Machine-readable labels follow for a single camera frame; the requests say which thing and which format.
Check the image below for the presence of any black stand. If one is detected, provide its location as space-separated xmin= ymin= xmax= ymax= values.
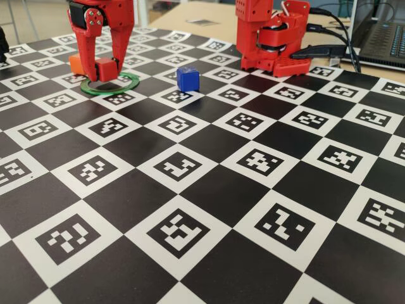
xmin=0 ymin=27 xmax=10 ymax=63

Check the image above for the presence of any white table leg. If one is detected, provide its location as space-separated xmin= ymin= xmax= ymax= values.
xmin=138 ymin=0 xmax=149 ymax=28

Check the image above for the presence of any red cube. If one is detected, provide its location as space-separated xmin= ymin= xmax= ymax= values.
xmin=94 ymin=58 xmax=118 ymax=82

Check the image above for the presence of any red gripper, black servo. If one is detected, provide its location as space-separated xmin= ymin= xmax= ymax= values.
xmin=66 ymin=0 xmax=135 ymax=82

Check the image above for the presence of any black white marker checkerboard mat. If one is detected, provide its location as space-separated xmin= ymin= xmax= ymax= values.
xmin=0 ymin=25 xmax=405 ymax=304

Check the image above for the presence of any orange cube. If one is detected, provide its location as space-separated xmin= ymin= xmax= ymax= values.
xmin=68 ymin=53 xmax=85 ymax=76

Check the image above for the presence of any dark laptop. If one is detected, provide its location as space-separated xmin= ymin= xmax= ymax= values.
xmin=349 ymin=0 xmax=405 ymax=69

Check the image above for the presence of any green ring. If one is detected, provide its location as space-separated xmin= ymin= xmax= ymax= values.
xmin=80 ymin=72 xmax=140 ymax=96

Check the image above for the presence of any black cable with thick plug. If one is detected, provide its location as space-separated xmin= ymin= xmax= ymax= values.
xmin=290 ymin=44 xmax=346 ymax=61

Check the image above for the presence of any small printed marker card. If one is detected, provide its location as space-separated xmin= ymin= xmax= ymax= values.
xmin=185 ymin=18 xmax=220 ymax=27

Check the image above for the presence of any blue cube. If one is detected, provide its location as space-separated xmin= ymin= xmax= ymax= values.
xmin=176 ymin=65 xmax=201 ymax=92

